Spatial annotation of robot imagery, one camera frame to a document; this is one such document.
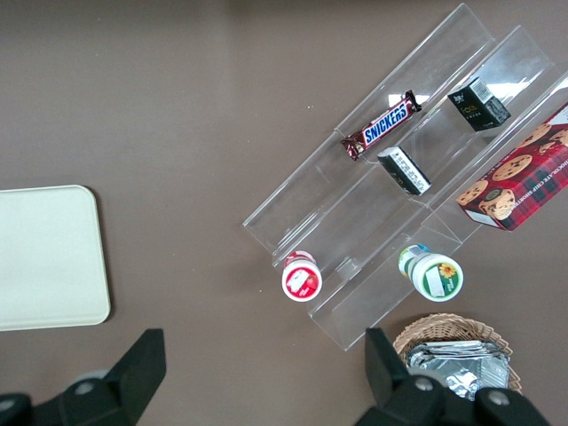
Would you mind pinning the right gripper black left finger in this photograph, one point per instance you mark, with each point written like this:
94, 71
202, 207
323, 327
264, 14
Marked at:
133, 368

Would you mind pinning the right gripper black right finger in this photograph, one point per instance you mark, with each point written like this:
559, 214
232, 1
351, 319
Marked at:
386, 377

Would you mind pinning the foil wrapped sandwich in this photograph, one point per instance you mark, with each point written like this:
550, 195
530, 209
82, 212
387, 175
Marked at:
461, 364

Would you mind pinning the light tan wicker basket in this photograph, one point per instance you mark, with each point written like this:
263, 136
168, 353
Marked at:
444, 326

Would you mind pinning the cream rectangular tray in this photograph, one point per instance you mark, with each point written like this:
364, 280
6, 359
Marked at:
49, 257

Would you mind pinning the green sunflower yogurt cup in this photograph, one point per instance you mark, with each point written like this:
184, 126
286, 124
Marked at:
437, 277

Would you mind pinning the red strawberry yogurt cup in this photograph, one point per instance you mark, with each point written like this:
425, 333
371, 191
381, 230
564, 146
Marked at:
302, 279

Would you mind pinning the clear acrylic stepped shelf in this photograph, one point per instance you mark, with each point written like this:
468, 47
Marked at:
355, 208

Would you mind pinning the black box with white label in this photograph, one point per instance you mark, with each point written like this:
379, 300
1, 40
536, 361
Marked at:
406, 171

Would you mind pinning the red tartan cookie box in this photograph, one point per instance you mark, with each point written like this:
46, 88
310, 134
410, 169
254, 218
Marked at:
519, 177

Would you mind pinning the Snickers chocolate bar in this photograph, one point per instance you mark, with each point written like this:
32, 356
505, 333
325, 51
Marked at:
384, 124

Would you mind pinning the black box with gold print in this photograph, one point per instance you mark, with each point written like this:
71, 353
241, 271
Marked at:
475, 108

